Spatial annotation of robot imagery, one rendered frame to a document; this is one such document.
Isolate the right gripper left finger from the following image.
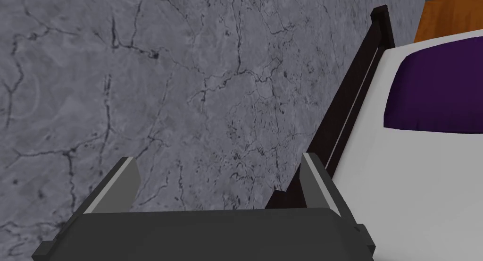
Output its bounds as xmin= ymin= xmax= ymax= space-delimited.
xmin=83 ymin=157 xmax=142 ymax=215

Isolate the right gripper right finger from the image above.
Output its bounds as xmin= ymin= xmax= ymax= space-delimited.
xmin=299 ymin=152 xmax=342 ymax=218

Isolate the dark-framed bed with white mattress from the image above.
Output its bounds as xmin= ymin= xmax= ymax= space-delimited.
xmin=265 ymin=4 xmax=483 ymax=261

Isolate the orange wooden furniture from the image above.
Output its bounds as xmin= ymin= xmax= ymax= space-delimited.
xmin=414 ymin=0 xmax=483 ymax=43

